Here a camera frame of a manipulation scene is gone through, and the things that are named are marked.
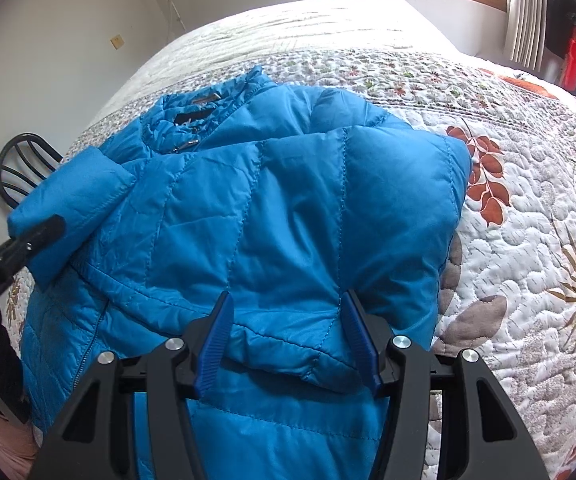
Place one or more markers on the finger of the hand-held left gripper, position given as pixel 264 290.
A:
pixel 42 232

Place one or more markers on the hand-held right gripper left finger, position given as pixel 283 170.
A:
pixel 215 345

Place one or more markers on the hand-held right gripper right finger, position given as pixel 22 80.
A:
pixel 360 340

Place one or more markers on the blue puffer jacket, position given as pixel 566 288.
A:
pixel 268 210

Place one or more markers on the person's pink clothing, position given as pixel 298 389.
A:
pixel 5 440

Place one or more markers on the floral quilted bedspread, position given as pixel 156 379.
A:
pixel 518 260

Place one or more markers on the red hanging garment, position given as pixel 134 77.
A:
pixel 571 55

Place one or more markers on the white pleated curtain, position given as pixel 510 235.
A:
pixel 525 10

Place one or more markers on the beige wall outlet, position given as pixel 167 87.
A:
pixel 115 41

